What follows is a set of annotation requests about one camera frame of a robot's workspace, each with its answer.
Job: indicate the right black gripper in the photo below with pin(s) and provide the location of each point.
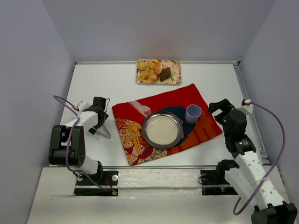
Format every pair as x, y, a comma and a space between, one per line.
222, 111

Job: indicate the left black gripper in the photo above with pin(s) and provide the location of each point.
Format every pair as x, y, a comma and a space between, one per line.
98, 119

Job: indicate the metal tongs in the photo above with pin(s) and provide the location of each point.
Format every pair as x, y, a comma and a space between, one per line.
103, 130

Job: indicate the orange topped bread bun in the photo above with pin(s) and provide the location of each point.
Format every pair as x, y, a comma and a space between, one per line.
152, 63

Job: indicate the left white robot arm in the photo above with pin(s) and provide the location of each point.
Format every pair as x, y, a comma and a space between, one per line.
67, 142

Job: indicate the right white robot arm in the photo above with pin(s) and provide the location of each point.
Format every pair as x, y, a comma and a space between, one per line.
245, 172

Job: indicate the round pale bread roll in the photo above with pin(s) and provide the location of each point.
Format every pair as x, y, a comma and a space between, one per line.
141, 65

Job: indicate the dark brown chocolate bread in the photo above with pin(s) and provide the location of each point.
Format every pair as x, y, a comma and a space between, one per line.
165, 74

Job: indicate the lilac plastic cup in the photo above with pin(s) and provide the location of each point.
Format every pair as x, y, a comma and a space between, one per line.
193, 112

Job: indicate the yellow plastic fork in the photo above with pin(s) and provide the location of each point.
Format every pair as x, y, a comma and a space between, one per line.
134, 139

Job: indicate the yellow plastic spoon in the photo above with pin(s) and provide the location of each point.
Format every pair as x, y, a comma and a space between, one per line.
135, 129

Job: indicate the floral serving tray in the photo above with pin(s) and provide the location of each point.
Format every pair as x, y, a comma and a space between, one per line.
175, 67

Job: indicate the steel plate white centre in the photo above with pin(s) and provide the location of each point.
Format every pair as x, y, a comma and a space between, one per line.
162, 130

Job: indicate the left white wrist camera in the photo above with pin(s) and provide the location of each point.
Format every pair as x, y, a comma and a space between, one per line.
81, 106

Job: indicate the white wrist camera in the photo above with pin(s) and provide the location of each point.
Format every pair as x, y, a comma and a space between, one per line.
246, 107
81, 106

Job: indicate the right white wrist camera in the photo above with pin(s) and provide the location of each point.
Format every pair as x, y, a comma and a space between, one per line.
246, 107

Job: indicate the ring shaped twisted bread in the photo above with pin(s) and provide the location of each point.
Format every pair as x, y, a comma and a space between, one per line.
148, 76

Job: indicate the aluminium front rail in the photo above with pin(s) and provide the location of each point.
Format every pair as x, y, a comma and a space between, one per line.
163, 167

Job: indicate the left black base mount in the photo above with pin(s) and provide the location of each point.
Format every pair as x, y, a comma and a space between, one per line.
105, 186

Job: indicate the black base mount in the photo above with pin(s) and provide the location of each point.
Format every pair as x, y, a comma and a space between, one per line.
105, 186
213, 186

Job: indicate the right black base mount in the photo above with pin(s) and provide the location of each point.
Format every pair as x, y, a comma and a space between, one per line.
213, 186

